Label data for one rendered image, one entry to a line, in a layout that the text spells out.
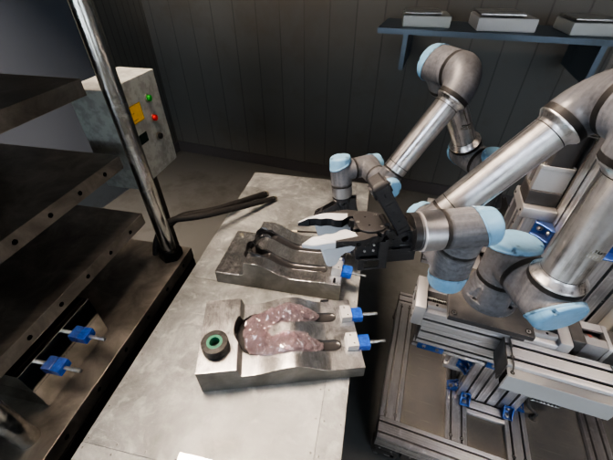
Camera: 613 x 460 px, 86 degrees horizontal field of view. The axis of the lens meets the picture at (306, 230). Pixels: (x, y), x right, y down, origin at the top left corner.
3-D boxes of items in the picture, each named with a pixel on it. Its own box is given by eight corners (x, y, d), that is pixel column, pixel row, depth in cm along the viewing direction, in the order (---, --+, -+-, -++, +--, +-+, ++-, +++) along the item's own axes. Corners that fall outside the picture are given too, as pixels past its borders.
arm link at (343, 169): (357, 156, 113) (333, 161, 111) (358, 185, 118) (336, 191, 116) (347, 150, 119) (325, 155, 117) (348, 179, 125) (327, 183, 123)
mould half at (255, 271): (346, 255, 147) (348, 231, 138) (338, 300, 127) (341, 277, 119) (239, 240, 155) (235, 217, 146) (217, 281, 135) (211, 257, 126)
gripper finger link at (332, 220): (298, 245, 63) (347, 249, 62) (297, 218, 60) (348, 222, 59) (301, 236, 66) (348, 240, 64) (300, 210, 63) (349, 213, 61)
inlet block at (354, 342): (382, 338, 112) (384, 329, 108) (386, 351, 108) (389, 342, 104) (344, 341, 111) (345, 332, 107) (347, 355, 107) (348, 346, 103)
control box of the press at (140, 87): (219, 298, 228) (160, 68, 135) (200, 336, 206) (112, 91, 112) (190, 294, 232) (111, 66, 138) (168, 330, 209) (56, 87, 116)
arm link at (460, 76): (508, 74, 94) (395, 206, 111) (481, 65, 102) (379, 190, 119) (491, 48, 87) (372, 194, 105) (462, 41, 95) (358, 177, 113)
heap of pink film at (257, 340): (317, 308, 117) (318, 295, 112) (325, 355, 104) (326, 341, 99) (244, 315, 115) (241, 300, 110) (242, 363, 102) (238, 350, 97)
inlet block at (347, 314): (374, 311, 120) (376, 302, 117) (378, 323, 116) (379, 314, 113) (338, 315, 119) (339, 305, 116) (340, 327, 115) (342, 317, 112)
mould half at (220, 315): (348, 308, 125) (349, 289, 118) (363, 375, 105) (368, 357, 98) (212, 319, 121) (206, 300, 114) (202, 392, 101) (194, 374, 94)
